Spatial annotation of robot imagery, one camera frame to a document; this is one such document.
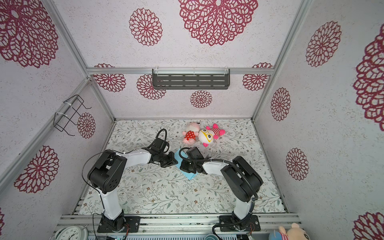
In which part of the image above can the pink plush toy foreground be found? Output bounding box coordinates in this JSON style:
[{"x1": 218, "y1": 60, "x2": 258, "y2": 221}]
[{"x1": 279, "y1": 223, "x2": 311, "y2": 240}]

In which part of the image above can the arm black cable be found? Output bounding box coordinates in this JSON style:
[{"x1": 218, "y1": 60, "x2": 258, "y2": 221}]
[
  {"x1": 178, "y1": 146, "x2": 259, "y2": 240},
  {"x1": 155, "y1": 128, "x2": 168, "y2": 145}
]

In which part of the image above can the yellow face plush doll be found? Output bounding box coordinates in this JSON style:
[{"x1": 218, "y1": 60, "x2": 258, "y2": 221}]
[{"x1": 198, "y1": 124, "x2": 226, "y2": 147}]

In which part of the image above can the white analog clock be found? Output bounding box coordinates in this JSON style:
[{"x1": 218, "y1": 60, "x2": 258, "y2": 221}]
[{"x1": 55, "y1": 226, "x2": 88, "y2": 240}]

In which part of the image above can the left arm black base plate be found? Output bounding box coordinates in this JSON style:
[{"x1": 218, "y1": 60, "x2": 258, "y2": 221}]
[{"x1": 97, "y1": 216, "x2": 141, "y2": 233}]

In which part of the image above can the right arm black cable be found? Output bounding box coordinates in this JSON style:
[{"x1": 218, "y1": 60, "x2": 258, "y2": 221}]
[{"x1": 178, "y1": 146, "x2": 259, "y2": 240}]

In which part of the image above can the light blue paper sheet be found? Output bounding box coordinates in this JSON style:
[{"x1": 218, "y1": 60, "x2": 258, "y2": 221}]
[{"x1": 175, "y1": 149, "x2": 198, "y2": 180}]

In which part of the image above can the blue plush toy foreground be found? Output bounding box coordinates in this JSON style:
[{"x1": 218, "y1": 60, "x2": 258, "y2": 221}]
[{"x1": 268, "y1": 230, "x2": 284, "y2": 240}]

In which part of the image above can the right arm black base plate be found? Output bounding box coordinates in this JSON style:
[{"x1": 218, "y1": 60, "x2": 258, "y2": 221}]
[{"x1": 219, "y1": 215, "x2": 261, "y2": 232}]

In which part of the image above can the grey slotted wall shelf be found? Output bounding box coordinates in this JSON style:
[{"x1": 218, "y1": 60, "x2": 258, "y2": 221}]
[{"x1": 152, "y1": 69, "x2": 231, "y2": 90}]

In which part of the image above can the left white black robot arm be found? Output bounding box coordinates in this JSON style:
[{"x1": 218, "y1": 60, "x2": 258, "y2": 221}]
[{"x1": 87, "y1": 140, "x2": 178, "y2": 221}]

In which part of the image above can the floral patterned table mat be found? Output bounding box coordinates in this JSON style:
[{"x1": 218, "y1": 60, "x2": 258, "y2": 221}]
[{"x1": 78, "y1": 119, "x2": 286, "y2": 216}]

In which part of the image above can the pink plush doll red dress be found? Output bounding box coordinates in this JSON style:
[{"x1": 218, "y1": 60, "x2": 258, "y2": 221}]
[{"x1": 182, "y1": 123, "x2": 201, "y2": 145}]

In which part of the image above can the teal round cup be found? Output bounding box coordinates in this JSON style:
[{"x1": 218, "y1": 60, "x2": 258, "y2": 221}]
[{"x1": 204, "y1": 234, "x2": 219, "y2": 240}]

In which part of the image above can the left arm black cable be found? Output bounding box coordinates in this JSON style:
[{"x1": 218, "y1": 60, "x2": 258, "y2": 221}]
[{"x1": 155, "y1": 128, "x2": 168, "y2": 145}]

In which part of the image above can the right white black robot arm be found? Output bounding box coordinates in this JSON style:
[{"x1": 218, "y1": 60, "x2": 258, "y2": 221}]
[{"x1": 178, "y1": 147, "x2": 264, "y2": 222}]

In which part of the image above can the black wire wall rack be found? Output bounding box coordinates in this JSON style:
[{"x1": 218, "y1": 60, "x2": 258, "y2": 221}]
[{"x1": 53, "y1": 95, "x2": 91, "y2": 137}]

